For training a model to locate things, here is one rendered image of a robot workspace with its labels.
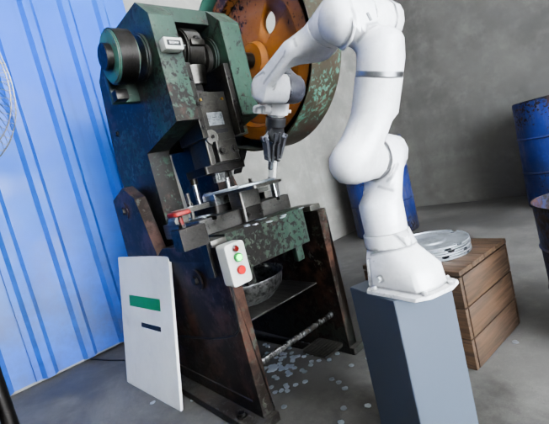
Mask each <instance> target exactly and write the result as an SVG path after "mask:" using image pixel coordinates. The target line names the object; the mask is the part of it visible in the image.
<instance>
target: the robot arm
mask: <svg viewBox="0 0 549 424"><path fill-rule="evenodd" d="M403 25H404V12H403V9H402V6H401V4H399V3H396V2H394V1H392V0H323V1H322V2H321V3H320V5H319V6H318V7H317V9H316V11H315V12H314V14H313V15H312V16H311V17H310V19H309V20H308V21H307V23H306V25H305V26H304V27H303V28H302V29H301V30H299V31H298V32H297V33H295V34H294V35H292V36H291V37H290V38H289V39H288V40H286V41H284V43H283V44H282V45H281V47H280V48H279V49H278V50H277V51H276V52H275V53H274V55H273V56H272V57H271V59H270V60H269V62H268V63H267V64H266V65H265V67H264V68H263V69H262V70H261V71H260V72H259V73H258V74H257V75H256V76H255V77H254V78H253V81H252V83H251V94H252V97H253V98H254V99H255V101H256V102H258V103H259V104H257V105H254V106H253V113H254V114H267V115H268V116H266V120H265V125H266V127H267V130H266V132H265V135H264V136H261V137H260V139H261V141H262V143H263V150H264V160H266V161H268V162H269V164H268V169H269V176H268V178H276V169H277V165H278V162H279V161H280V160H279V159H281V158H282V156H283V152H284V149H285V142H286V139H287V137H288V134H286V133H285V131H284V128H285V123H286V117H285V116H286V115H288V113H291V110H289V104H295V103H299V102H300V101H301V100H302V99H303V98H304V96H305V92H306V84H305V82H304V80H303V79H302V77H301V76H298V75H296V74H295V73H294V72H293V71H292V70H291V67H293V66H298V65H302V64H310V63H317V62H322V61H325V60H327V59H329V58H330V57H331V56H332V55H333V54H334V53H335V52H336V51H337V49H338V48H339V49H340V50H345V49H346V48H347V47H350V48H352V49H353V50H354V52H355V54H356V71H355V78H354V92H353V100H352V108H351V114H350V116H349V120H348V123H347V125H346V127H345V130H344V133H343V135H342V138H341V139H340V141H339V142H338V144H337V145H336V146H335V147H334V149H333V151H332V153H331V156H330V157H329V170H330V172H331V173H332V175H333V177H334V178H335V179H336V180H337V181H338V182H339V183H344V184H360V183H364V191H363V196H362V199H361V201H360V204H359V210H360V217H361V220H362V225H363V228H364V232H365V234H364V235H363V237H364V242H365V248H366V249H367V254H366V266H367V273H368V282H369V288H368V289H367V294H373V295H377V296H382V297H387V298H391V299H399V300H404V301H408V302H413V303H418V302H422V301H426V300H431V299H434V298H437V297H439V296H441V295H442V294H445V293H447V292H450V291H451V290H453V289H454V288H455V287H456V286H457V284H458V283H459V282H458V280H457V279H455V278H451V277H450V276H449V275H446V276H445V272H444V269H443V267H442V263H441V261H440V260H439V259H437V258H436V257H435V256H434V255H432V254H431V253H429V252H428V251H426V250H425V249H424V248H423V247H421V246H420V245H419V244H418V243H417V241H416V239H415V237H414V235H413V233H412V231H411V229H410V228H409V226H408V223H407V219H406V214H405V209H404V205H403V200H402V175H403V168H404V166H405V164H406V161H407V159H408V146H407V144H406V142H405V140H404V139H403V138H402V137H401V136H398V135H392V134H387V133H388V131H389V129H390V126H391V123H392V121H393V120H394V118H395V117H396V116H397V114H398V112H399V105H400V99H401V92H402V80H403V72H404V64H405V40H404V36H403V34H402V28H403Z"/></svg>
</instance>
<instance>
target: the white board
mask: <svg viewBox="0 0 549 424"><path fill-rule="evenodd" d="M118 261H119V273H120V295H121V307H122V319H123V330H124V342H125V364H126V376H127V382H128V383H130V384H132V385H134V386H135V387H137V388H139V389H140V390H143V391H145V392H147V393H148V394H149V395H152V396H154V397H155V398H157V399H159V400H161V401H162V402H165V403H166V404H168V405H170V406H172V407H173V408H175V409H177V410H178V411H182V410H183V409H184V408H183V398H182V387H181V377H180V367H179V346H178V335H177V325H176V314H175V303H174V292H173V272H172V263H171V262H170V261H169V259H168V257H155V256H145V257H118Z"/></svg>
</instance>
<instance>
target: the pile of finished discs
mask: <svg viewBox="0 0 549 424"><path fill-rule="evenodd" d="M413 235H414V237H415V239H416V241H417V243H418V244H419V245H420V246H421V247H423V248H424V249H425V250H426V251H428V252H429V253H431V254H432V255H434V256H435V257H436V258H437V259H439V260H440V261H441V262H445V261H449V260H452V259H456V258H458V257H462V256H464V255H466V254H467V253H468V252H470V251H471V249H472V244H471V238H470V236H469V234H468V233H467V232H465V231H452V230H439V231H426V232H421V233H417V234H413Z"/></svg>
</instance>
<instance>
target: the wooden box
mask: <svg viewBox="0 0 549 424"><path fill-rule="evenodd" d="M504 243H506V240H505V238H471V244H472V249H471V251H470V252H468V253H467V254H466V255H464V256H462V257H458V258H456V259H452V260H449V261H445V262H441V263H442V267H443V269H444V272H445V276H446V275H449V276H450V277H451V278H455V279H457V280H458V282H459V283H458V284H457V286H456V287H455V288H454V289H453V290H452V294H453V299H454V303H455V307H456V315H457V320H458V323H459V327H460V332H461V339H462V344H463V348H464V353H465V357H466V365H467V367H468V368H471V369H474V370H479V369H480V368H481V367H482V366H483V365H484V364H485V363H486V362H487V360H488V359H489V358H490V357H491V356H492V355H493V353H494V352H495V351H496V350H497V349H498V348H499V347H500V345H501V344H502V343H503V342H504V341H505V340H506V338H507V337H508V336H509V335H510V334H511V333H512V332H513V330H514V329H515V328H516V327H517V326H518V325H519V323H520V317H519V311H518V307H517V303H516V298H515V293H514V285H513V279H512V275H511V271H510V265H509V257H508V252H507V247H506V244H504Z"/></svg>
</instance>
